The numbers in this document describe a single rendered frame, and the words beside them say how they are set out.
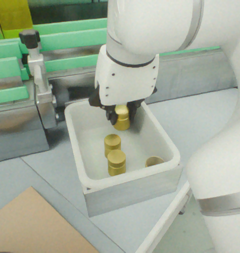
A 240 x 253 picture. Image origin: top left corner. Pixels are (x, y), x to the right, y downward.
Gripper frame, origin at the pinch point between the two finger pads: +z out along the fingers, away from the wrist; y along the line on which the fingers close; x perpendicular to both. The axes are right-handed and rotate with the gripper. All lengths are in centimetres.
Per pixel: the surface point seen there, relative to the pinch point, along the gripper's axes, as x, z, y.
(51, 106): -3.6, -1.9, 13.3
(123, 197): 16.3, 1.5, 5.2
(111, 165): 10.2, 1.2, 5.5
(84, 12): -35.8, -1.8, -1.6
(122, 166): 10.9, 1.7, 3.5
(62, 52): -16.1, -4.3, 8.5
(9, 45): -15.0, -8.4, 18.2
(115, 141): 5.4, 1.5, 3.0
